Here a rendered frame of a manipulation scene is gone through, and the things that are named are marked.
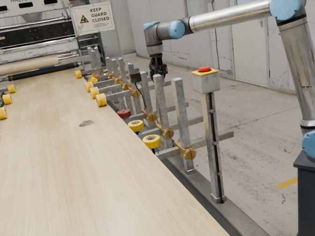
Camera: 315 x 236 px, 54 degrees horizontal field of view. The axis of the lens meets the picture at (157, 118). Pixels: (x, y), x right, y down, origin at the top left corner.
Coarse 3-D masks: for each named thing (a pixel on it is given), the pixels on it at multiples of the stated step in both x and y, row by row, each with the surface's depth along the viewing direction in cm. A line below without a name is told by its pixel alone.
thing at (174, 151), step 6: (222, 132) 154; (228, 132) 153; (204, 138) 151; (222, 138) 152; (228, 138) 153; (192, 144) 147; (198, 144) 148; (204, 144) 149; (168, 150) 144; (174, 150) 144; (162, 156) 143; (168, 156) 144
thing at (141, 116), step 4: (168, 108) 193; (172, 108) 194; (156, 112) 191; (132, 116) 188; (136, 116) 187; (140, 116) 188; (144, 116) 189; (124, 120) 185; (128, 120) 186; (132, 120) 187
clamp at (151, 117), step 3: (144, 111) 189; (153, 111) 187; (144, 114) 189; (147, 114) 184; (150, 114) 183; (153, 114) 183; (147, 117) 184; (150, 117) 183; (153, 117) 183; (156, 117) 184; (147, 120) 186; (150, 120) 183; (153, 120) 184
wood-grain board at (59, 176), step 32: (32, 96) 268; (64, 96) 249; (0, 128) 193; (32, 128) 183; (64, 128) 174; (96, 128) 165; (128, 128) 158; (0, 160) 145; (32, 160) 139; (64, 160) 134; (96, 160) 129; (128, 160) 124; (0, 192) 115; (32, 192) 112; (64, 192) 108; (96, 192) 105; (128, 192) 102; (160, 192) 99; (0, 224) 96; (32, 224) 94; (64, 224) 91; (96, 224) 89; (128, 224) 86; (160, 224) 84; (192, 224) 82
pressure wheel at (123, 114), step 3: (120, 111) 186; (123, 111) 184; (126, 111) 183; (129, 111) 184; (120, 114) 182; (123, 114) 181; (126, 114) 182; (129, 114) 184; (120, 117) 182; (123, 117) 182; (126, 117) 182
